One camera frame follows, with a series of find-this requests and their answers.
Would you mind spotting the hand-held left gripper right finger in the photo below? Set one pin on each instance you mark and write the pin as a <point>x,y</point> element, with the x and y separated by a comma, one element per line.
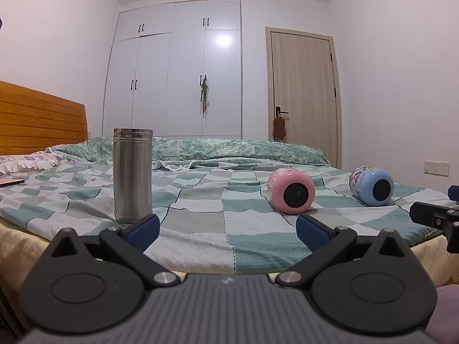
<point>311,232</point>

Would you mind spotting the checked bed sheet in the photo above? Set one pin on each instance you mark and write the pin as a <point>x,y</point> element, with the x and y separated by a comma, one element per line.
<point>215,215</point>

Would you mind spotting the pink cup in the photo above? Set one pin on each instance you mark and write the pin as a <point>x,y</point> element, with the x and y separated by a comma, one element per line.
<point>291,193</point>

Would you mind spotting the stainless steel cup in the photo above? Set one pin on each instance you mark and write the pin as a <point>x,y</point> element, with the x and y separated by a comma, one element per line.
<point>132,175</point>

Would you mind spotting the wooden door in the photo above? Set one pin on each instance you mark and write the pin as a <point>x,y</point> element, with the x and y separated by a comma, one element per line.
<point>304,86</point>

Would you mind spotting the blue printed cup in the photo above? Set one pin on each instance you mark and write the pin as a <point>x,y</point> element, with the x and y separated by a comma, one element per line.
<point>371,185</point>

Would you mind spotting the hanging ornament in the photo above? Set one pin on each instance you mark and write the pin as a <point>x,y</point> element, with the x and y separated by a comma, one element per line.
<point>204,95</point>

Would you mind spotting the flat dark phone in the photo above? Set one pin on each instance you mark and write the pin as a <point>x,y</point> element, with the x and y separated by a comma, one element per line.
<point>10,182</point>

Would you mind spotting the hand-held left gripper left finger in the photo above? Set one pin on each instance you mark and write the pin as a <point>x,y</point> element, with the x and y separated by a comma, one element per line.
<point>142,231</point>

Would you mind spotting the white wardrobe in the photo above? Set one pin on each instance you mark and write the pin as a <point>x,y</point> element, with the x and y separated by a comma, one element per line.
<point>161,79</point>

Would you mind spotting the pink cloth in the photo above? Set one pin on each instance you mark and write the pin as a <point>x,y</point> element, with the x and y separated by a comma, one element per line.
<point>449,315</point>

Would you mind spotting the brown hanging pouch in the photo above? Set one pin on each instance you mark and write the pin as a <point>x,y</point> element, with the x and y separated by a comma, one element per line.
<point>279,128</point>

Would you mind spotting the green floral quilt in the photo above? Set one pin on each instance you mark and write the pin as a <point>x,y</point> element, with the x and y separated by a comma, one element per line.
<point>229,150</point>

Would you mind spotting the white wall socket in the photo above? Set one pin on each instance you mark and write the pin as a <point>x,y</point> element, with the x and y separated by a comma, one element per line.
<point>436,168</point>

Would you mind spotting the wooden headboard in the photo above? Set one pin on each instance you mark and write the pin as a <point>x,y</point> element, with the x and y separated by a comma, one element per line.
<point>39,122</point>

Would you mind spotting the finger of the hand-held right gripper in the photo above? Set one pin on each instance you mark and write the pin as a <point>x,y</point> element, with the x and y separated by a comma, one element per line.
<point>454,192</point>
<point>428,213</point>

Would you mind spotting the floral pillow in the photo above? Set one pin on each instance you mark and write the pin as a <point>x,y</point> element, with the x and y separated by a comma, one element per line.
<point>25,163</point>

